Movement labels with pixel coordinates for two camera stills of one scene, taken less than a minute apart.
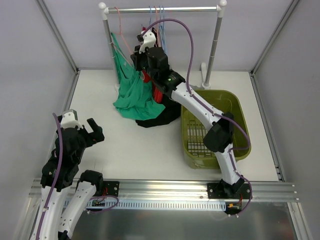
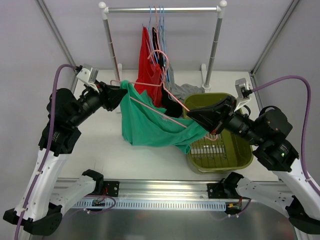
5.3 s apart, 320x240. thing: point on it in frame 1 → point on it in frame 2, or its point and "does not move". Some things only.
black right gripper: x=139 y=59 → x=225 y=118
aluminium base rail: x=275 y=191 does not move
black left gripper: x=83 y=136 → x=105 y=95
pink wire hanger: x=120 y=30 → x=134 y=99
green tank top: x=137 y=100 → x=144 y=122
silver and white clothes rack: x=207 y=75 does not move
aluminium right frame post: x=292 y=5 does not move
